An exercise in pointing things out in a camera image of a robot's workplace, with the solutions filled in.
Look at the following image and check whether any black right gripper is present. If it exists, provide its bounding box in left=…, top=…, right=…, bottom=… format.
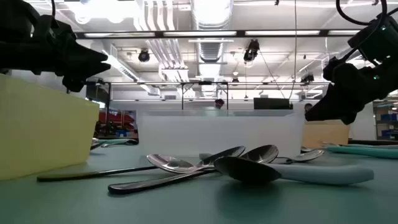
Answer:
left=305, top=57, right=398, bottom=125

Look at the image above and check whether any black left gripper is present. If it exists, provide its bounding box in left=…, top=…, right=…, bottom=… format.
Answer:
left=30, top=14, right=112, bottom=93

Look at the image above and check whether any light blue handled spoon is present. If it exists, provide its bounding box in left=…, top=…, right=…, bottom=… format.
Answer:
left=213, top=156, right=376, bottom=187
left=198, top=149, right=326, bottom=166

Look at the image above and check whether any orange plastic bin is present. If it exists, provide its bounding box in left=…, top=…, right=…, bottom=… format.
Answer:
left=302, top=119, right=351, bottom=149

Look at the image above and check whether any dark distant screen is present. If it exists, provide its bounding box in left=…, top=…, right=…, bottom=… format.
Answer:
left=86, top=81, right=110, bottom=103

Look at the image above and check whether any shelf with blue boxes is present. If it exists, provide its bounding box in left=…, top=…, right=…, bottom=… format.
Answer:
left=374, top=99, right=398, bottom=141

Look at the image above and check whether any black distant monitor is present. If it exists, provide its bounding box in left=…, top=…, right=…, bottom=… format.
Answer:
left=253, top=97, right=294, bottom=110

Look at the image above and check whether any red storage rack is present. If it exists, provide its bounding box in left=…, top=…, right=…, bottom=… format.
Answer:
left=98, top=111, right=137, bottom=138

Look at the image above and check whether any black overhead crossbar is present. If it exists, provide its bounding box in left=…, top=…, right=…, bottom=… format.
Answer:
left=74, top=29, right=363, bottom=39

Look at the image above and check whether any yellow plastic bin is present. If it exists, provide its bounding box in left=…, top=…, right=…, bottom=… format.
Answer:
left=0, top=73, right=100, bottom=181

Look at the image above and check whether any clear plastic bin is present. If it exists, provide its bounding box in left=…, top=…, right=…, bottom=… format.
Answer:
left=136, top=109, right=307, bottom=158

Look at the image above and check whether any green table mat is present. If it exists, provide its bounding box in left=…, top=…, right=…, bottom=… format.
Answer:
left=0, top=139, right=398, bottom=224

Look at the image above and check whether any black aluminium table frame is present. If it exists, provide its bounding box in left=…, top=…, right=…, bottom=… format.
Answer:
left=347, top=139, right=398, bottom=146

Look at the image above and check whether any thin hanging cable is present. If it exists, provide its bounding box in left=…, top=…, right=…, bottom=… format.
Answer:
left=293, top=0, right=298, bottom=100

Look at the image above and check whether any black distant rig frame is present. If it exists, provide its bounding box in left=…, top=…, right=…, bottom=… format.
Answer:
left=85, top=80, right=332, bottom=110

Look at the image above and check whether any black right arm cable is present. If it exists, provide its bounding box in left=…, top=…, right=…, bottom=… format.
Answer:
left=335, top=0, right=389, bottom=27

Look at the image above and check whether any round silver ventilation duct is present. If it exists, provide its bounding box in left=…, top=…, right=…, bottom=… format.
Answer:
left=191, top=0, right=234, bottom=98

